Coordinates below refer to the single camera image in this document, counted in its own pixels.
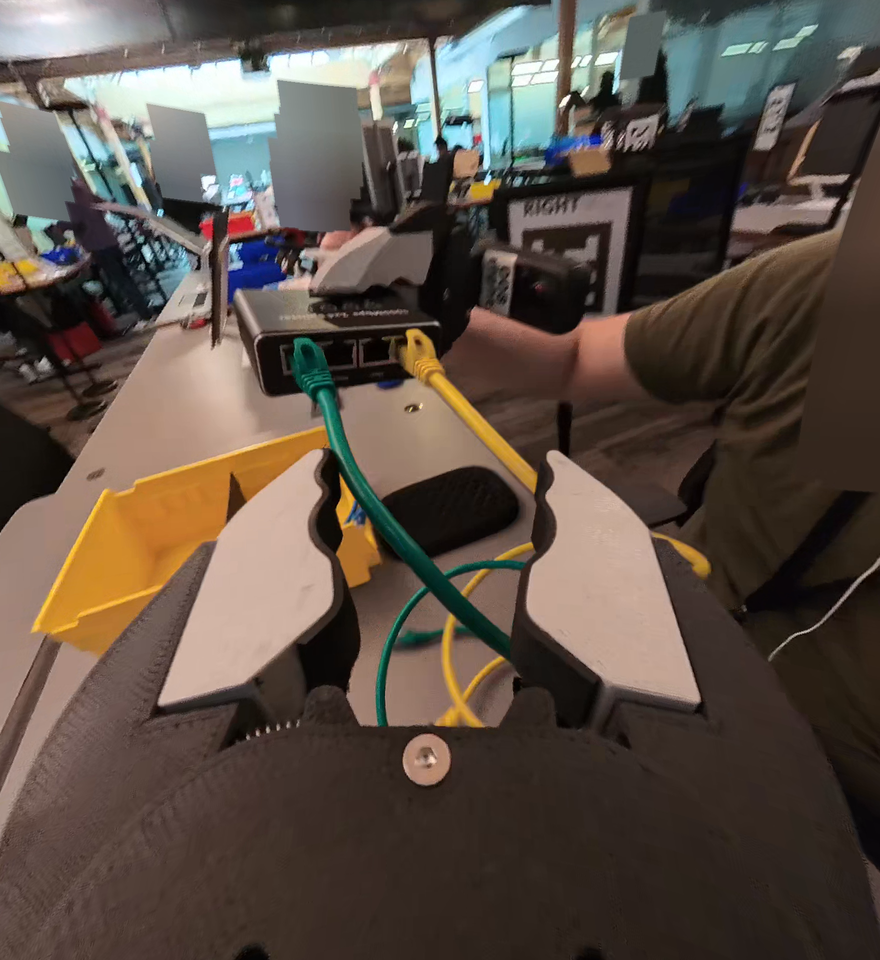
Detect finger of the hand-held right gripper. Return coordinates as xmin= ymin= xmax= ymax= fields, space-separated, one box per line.
xmin=310 ymin=225 xmax=435 ymax=295

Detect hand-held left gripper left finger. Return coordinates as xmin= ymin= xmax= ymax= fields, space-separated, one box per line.
xmin=156 ymin=448 xmax=362 ymax=714

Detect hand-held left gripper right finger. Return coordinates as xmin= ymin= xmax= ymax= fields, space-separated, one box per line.
xmin=511 ymin=450 xmax=703 ymax=712

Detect black ethernet switch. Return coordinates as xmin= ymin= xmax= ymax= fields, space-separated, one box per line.
xmin=232 ymin=288 xmax=442 ymax=397

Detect yellow plastic bin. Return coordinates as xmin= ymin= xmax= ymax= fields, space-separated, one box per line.
xmin=32 ymin=427 xmax=381 ymax=655

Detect yellow ethernet cable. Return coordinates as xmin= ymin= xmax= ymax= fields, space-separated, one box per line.
xmin=395 ymin=328 xmax=711 ymax=727

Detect green ethernet cable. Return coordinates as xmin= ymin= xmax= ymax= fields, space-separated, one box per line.
xmin=292 ymin=337 xmax=527 ymax=727

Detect person's right forearm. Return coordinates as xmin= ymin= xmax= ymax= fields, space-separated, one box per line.
xmin=455 ymin=307 xmax=654 ymax=406

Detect black framed marker sign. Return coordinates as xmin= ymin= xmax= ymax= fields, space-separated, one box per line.
xmin=488 ymin=176 xmax=651 ymax=316

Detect blue storage bin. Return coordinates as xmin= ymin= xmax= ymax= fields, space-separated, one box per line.
xmin=230 ymin=232 xmax=291 ymax=282

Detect white stand with dark board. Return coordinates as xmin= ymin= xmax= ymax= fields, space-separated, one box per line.
xmin=207 ymin=210 xmax=232 ymax=350

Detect black oval pad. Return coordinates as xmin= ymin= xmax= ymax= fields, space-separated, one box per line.
xmin=380 ymin=466 xmax=521 ymax=558

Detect black office chair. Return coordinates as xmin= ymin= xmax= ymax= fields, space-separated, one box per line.
xmin=0 ymin=382 xmax=73 ymax=549

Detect small marker tag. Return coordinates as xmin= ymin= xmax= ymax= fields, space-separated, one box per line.
xmin=755 ymin=82 xmax=795 ymax=151

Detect red storage bins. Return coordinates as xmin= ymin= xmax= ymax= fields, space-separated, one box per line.
xmin=46 ymin=322 xmax=103 ymax=361

